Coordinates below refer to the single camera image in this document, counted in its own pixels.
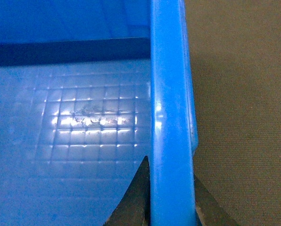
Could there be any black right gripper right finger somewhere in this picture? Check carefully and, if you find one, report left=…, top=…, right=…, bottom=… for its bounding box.
left=194, top=175, right=239, bottom=226

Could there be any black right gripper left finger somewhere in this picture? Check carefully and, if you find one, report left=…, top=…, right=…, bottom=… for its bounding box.
left=104, top=156, right=150, bottom=226

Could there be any large blue plastic crate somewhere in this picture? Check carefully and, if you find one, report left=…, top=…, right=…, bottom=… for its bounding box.
left=0, top=0, right=198, bottom=226

